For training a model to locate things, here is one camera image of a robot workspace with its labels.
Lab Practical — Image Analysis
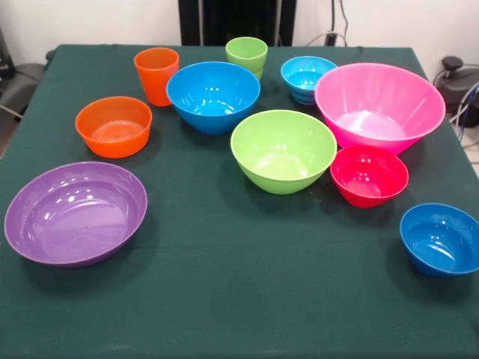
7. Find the red bowl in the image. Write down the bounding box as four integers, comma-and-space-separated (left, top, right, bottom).
329, 144, 409, 209

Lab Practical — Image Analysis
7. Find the large pink bowl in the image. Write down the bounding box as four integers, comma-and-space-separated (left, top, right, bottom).
314, 62, 447, 156

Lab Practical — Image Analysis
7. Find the green cup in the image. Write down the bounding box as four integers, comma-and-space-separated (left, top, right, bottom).
225, 36, 269, 82

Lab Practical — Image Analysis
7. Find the purple bowl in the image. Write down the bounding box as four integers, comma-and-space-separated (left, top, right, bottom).
3, 161, 149, 269

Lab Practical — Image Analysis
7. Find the dark green tablecloth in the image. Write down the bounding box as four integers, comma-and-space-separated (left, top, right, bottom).
0, 43, 479, 359

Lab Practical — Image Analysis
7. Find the large light blue bowl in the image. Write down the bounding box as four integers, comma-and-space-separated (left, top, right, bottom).
165, 61, 262, 136

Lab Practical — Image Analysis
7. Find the small dark blue bowl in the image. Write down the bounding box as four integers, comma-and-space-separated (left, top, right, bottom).
399, 203, 479, 279

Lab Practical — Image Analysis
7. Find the orange cup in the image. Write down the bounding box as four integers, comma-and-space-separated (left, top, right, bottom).
133, 46, 180, 108

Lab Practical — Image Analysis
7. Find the small ribbed cyan bowl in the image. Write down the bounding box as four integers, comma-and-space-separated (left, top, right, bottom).
280, 55, 339, 106

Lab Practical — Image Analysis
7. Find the black floor stand base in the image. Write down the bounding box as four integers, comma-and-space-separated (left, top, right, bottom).
433, 55, 479, 113
0, 28, 48, 117

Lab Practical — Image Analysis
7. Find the orange bowl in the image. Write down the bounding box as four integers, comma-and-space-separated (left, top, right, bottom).
75, 96, 153, 159

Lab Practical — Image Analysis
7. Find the green bowl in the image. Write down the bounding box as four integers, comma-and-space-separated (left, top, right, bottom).
230, 109, 338, 195

